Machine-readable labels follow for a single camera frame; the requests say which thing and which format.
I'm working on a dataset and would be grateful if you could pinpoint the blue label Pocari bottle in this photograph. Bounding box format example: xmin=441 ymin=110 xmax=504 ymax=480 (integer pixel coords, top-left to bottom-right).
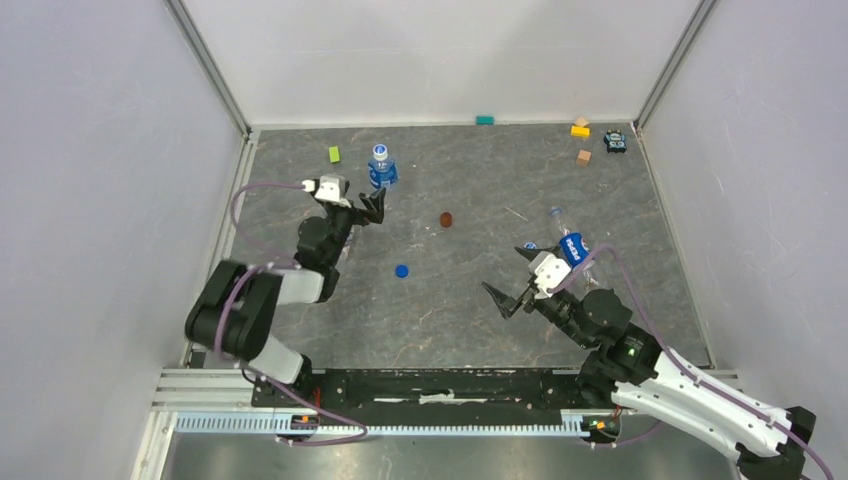
xmin=368 ymin=150 xmax=399 ymax=190

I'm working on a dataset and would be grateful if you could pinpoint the white blue Pocari cap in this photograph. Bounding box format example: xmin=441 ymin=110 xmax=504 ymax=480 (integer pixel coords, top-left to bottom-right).
xmin=372 ymin=144 xmax=389 ymax=162

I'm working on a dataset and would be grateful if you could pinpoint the red label clear bottle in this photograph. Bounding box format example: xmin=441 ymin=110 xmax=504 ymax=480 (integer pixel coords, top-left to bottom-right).
xmin=338 ymin=229 xmax=356 ymax=263

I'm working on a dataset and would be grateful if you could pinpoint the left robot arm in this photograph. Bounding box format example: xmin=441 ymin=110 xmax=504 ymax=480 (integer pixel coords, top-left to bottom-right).
xmin=184 ymin=181 xmax=386 ymax=408

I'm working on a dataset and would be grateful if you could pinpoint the Pepsi label clear bottle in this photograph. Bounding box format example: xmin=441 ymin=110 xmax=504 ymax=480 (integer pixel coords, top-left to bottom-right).
xmin=548 ymin=206 xmax=604 ymax=295

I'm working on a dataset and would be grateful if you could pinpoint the green block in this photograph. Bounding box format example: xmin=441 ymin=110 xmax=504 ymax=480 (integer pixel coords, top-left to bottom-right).
xmin=328 ymin=146 xmax=341 ymax=164

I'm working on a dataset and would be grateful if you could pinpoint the tan cube block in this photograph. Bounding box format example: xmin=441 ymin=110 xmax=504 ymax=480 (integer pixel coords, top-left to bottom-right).
xmin=576 ymin=150 xmax=592 ymax=167

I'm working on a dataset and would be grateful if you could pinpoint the yellow block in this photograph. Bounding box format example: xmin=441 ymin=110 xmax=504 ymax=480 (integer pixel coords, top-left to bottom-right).
xmin=570 ymin=125 xmax=591 ymax=138

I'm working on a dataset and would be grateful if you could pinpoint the black blue toy car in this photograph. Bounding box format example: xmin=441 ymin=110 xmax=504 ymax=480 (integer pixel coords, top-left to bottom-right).
xmin=603 ymin=130 xmax=627 ymax=153

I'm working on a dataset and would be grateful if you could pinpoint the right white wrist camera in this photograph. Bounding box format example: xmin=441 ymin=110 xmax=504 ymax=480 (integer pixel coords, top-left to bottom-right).
xmin=528 ymin=251 xmax=572 ymax=300

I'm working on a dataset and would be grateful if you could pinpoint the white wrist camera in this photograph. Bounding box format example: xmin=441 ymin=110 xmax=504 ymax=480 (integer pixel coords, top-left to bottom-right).
xmin=528 ymin=251 xmax=572 ymax=300
xmin=301 ymin=174 xmax=351 ymax=207

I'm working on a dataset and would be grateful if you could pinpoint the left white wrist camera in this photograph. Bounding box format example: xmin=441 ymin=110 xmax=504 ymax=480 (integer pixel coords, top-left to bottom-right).
xmin=301 ymin=174 xmax=351 ymax=207

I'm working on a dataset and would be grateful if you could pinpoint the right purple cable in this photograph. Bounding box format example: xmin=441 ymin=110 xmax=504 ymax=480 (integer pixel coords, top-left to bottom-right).
xmin=553 ymin=245 xmax=836 ymax=480

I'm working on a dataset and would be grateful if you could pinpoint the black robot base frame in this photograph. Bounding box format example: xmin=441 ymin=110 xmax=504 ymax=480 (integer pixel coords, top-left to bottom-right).
xmin=241 ymin=368 xmax=622 ymax=430

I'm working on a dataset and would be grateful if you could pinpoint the white slotted cable duct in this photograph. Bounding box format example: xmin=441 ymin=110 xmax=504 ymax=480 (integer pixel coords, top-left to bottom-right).
xmin=174 ymin=412 xmax=613 ymax=439

